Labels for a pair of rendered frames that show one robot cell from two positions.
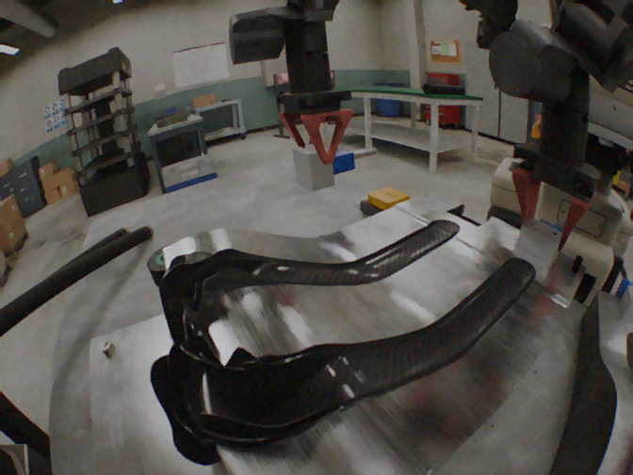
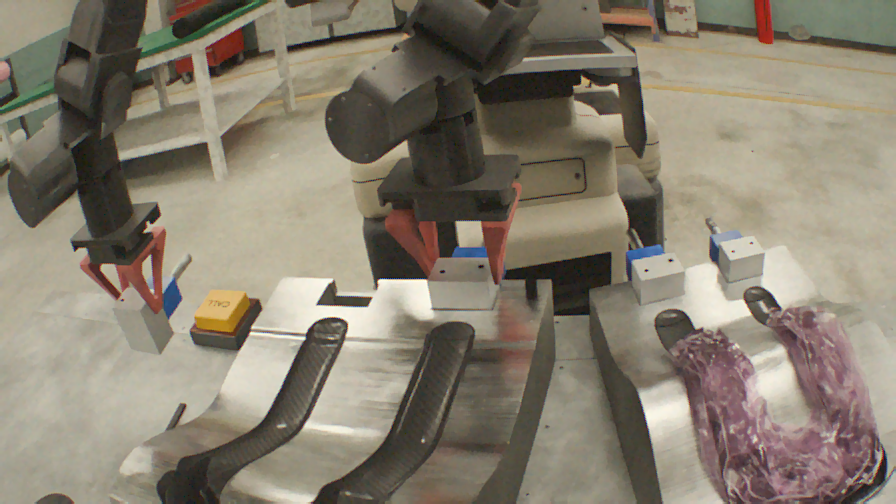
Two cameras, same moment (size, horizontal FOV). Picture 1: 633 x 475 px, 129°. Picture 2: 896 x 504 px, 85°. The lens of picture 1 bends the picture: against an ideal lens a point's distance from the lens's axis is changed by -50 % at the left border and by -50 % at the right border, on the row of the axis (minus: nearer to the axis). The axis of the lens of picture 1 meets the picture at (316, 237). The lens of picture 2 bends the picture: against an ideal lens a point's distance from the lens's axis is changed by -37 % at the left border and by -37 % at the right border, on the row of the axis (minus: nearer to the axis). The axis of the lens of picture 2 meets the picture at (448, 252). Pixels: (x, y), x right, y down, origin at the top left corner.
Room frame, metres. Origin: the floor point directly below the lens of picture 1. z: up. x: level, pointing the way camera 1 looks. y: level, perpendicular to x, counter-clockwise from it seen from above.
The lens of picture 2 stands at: (-0.17, 0.12, 1.24)
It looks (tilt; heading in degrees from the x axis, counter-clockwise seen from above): 30 degrees down; 317
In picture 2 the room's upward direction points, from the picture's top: 10 degrees counter-clockwise
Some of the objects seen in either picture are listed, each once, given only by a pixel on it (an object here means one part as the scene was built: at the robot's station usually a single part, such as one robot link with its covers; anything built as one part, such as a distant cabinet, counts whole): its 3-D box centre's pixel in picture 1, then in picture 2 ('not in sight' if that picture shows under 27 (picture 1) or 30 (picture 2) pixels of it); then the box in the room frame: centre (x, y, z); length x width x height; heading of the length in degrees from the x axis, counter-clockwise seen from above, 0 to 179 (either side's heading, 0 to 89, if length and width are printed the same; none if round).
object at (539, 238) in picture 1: (549, 237); (478, 265); (0.23, -0.29, 0.89); 0.13 x 0.05 x 0.05; 117
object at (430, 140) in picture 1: (391, 114); (124, 102); (4.22, -1.24, 0.51); 2.40 x 1.13 x 1.02; 29
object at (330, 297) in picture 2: (468, 226); (353, 309); (0.31, -0.20, 0.87); 0.05 x 0.05 x 0.04; 28
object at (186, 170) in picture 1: (187, 170); not in sight; (3.06, 1.36, 0.28); 0.61 x 0.41 x 0.15; 115
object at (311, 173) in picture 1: (340, 159); (162, 292); (0.43, -0.05, 0.93); 0.13 x 0.05 x 0.05; 117
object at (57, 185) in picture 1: (58, 178); not in sight; (4.44, 5.20, 0.42); 0.86 x 0.33 x 0.83; 115
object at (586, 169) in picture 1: (563, 140); (446, 150); (0.21, -0.26, 1.02); 0.10 x 0.07 x 0.07; 27
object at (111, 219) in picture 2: (309, 78); (106, 204); (0.41, -0.01, 1.06); 0.10 x 0.07 x 0.07; 27
